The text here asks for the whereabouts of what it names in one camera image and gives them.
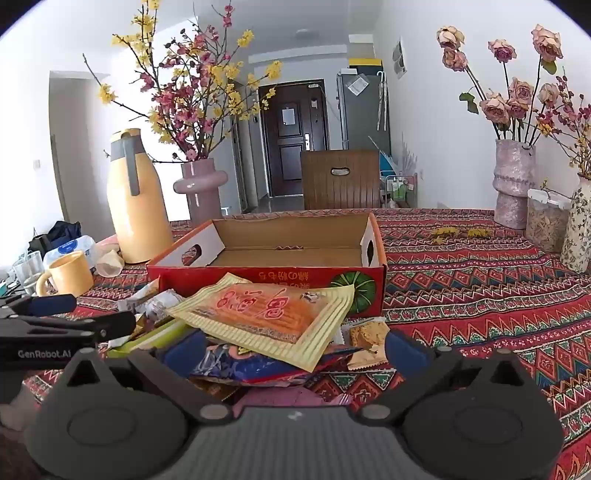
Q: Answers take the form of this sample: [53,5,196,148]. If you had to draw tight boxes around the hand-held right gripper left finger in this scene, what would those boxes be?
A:
[58,329,236,426]

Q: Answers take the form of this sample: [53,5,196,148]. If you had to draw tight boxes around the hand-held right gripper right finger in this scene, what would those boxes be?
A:
[358,329,532,426]

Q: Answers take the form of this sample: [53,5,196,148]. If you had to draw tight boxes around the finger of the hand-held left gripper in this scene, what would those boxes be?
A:
[0,312,138,345]
[0,294,78,320]

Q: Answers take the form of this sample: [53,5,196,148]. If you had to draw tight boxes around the green snack packet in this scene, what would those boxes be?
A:
[108,318,191,359]

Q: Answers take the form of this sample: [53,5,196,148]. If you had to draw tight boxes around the cracker snack packet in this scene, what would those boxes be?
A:
[346,318,391,373]

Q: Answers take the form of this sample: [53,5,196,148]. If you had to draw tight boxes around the white snack packet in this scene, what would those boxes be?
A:
[117,288,186,324]

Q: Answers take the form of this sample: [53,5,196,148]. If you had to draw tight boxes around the orange blue snack packet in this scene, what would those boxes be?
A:
[191,344,326,385]

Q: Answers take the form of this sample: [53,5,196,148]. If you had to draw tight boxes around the large yellow orange snack packet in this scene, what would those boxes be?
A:
[166,272,356,373]

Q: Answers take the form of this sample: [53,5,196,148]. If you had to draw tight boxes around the pink snack packet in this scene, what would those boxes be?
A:
[231,385,352,409]

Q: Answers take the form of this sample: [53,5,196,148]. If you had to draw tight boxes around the red cardboard box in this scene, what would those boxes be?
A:
[147,212,387,320]

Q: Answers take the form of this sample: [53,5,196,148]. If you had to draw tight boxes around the person's left forearm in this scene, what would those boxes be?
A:
[0,392,47,480]

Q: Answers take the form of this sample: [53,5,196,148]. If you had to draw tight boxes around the clear glass cup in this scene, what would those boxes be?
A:
[13,251,45,296]

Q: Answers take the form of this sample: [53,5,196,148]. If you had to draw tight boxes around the plastic water bottle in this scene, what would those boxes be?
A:
[43,235,99,267]

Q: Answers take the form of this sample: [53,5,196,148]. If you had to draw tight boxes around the black bag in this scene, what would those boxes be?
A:
[28,220,83,259]

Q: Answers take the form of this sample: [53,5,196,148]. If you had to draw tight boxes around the red patterned tablecloth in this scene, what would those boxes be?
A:
[18,208,591,480]

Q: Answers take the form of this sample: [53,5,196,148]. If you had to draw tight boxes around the yellow thermos jug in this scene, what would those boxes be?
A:
[107,128,175,265]

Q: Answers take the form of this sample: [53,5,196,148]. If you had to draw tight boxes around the fallen yellow petals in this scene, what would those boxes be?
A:
[431,225,494,244]

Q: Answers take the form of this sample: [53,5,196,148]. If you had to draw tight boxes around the metal storage rack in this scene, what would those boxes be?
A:
[381,171,419,209]

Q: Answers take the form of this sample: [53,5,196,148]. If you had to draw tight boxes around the wooden chair back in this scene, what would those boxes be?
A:
[300,150,382,211]

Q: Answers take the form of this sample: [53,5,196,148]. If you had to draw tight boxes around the woven basket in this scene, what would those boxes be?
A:
[526,188,574,254]

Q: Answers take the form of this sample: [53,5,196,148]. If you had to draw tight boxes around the white dried grass bunch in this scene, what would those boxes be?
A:
[368,134,419,177]

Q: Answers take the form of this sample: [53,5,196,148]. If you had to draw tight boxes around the pink textured vase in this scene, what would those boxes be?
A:
[492,138,537,230]

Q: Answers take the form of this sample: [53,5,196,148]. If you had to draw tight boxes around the floral ceramic vase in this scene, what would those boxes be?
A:
[560,173,591,274]

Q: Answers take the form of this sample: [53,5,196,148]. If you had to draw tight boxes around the dark brown door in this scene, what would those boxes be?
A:
[259,80,331,197]

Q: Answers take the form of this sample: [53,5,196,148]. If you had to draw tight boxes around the grey refrigerator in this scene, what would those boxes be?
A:
[336,67,391,151]

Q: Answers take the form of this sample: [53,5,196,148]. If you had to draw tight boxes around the yellow and pink flower branches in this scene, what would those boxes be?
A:
[83,0,283,163]

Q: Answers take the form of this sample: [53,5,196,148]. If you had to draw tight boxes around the white umbrella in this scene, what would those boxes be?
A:
[376,71,389,133]

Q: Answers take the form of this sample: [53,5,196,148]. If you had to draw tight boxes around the dried pink roses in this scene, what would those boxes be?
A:
[436,24,574,145]

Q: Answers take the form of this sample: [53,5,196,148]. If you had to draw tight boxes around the small red yellow flower branches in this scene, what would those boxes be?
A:
[536,74,591,182]

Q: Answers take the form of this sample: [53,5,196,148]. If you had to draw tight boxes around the pink ring vase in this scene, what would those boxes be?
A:
[173,158,230,227]

